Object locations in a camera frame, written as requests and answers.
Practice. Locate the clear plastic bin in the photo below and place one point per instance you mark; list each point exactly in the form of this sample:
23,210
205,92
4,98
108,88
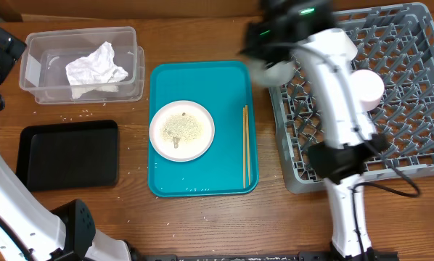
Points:
42,70

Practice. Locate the grey dishwasher rack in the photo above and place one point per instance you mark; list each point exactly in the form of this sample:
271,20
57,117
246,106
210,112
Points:
396,42

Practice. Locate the white napkin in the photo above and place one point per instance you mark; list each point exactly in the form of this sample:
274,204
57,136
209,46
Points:
95,72

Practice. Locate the black tray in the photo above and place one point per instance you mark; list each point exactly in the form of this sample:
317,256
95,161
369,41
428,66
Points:
69,155

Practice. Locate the small pink bowl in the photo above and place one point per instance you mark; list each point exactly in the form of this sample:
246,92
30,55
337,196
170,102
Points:
370,88

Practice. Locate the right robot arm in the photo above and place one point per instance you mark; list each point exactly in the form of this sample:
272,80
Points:
307,33

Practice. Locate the grey bowl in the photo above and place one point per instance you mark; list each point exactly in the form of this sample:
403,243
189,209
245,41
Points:
276,75

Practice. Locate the large white plate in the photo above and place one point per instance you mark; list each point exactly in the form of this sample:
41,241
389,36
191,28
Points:
181,131

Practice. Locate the teal serving tray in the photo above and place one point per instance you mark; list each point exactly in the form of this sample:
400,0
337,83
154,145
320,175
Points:
223,88

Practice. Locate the wooden chopstick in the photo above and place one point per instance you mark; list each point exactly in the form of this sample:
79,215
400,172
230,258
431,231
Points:
244,147
247,142

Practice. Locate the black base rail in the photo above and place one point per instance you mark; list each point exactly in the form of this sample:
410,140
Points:
301,256

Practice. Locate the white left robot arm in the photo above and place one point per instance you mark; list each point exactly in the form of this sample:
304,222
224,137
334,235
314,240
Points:
28,230

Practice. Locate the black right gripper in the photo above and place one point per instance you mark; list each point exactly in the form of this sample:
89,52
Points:
273,59

